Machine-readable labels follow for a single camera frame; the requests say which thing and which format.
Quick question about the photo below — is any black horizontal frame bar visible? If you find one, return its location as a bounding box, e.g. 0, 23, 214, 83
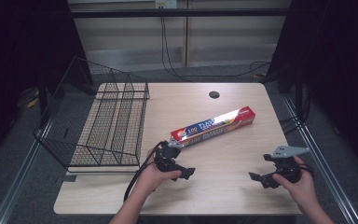
69, 7, 291, 19

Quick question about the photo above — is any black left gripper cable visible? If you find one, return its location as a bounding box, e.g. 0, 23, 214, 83
123, 140, 169, 203

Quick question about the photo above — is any black upright stand post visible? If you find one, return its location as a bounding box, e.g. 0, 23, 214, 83
294, 66, 304, 125
37, 73, 49, 127

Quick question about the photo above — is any long black wall cable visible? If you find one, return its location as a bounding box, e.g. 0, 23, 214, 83
159, 16, 273, 82

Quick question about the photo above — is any person's right hand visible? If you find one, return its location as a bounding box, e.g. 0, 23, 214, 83
271, 155, 320, 217

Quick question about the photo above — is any dark curtain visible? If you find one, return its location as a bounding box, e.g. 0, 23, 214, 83
0, 0, 94, 169
259, 0, 358, 176

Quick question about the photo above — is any red plastic wrap box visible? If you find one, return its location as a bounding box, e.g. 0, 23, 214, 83
170, 105, 256, 147

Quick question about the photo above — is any black cable bundle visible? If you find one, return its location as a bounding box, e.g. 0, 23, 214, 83
279, 91, 312, 136

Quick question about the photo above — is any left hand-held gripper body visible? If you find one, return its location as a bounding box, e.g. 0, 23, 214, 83
153, 137, 186, 174

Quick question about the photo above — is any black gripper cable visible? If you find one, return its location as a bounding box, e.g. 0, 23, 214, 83
123, 140, 169, 203
298, 162, 315, 175

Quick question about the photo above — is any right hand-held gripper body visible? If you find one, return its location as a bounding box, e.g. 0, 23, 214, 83
263, 145, 311, 184

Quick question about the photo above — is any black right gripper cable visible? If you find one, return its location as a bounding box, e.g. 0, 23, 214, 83
298, 162, 315, 175

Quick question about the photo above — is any person's left hand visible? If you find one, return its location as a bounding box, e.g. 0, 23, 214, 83
135, 148, 183, 196

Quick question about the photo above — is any yellow floor strip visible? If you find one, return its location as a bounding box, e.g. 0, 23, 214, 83
18, 87, 41, 109

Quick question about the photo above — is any grey metal floor rail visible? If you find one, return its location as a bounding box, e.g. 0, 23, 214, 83
0, 119, 53, 224
282, 95, 358, 224

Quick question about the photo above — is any black wire mesh basket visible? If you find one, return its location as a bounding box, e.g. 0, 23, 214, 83
33, 55, 151, 174

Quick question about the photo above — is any white wall power outlet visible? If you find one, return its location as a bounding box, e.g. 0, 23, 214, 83
155, 0, 178, 9

